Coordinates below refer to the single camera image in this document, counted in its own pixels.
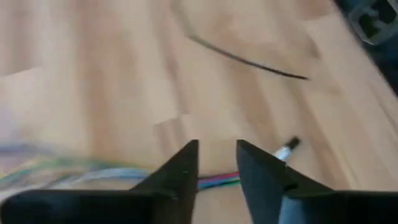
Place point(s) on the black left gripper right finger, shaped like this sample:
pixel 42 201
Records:
pixel 264 180

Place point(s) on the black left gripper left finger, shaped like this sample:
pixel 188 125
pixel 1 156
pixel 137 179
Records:
pixel 177 177

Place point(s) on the black aluminium table frame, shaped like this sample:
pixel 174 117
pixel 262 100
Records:
pixel 373 21

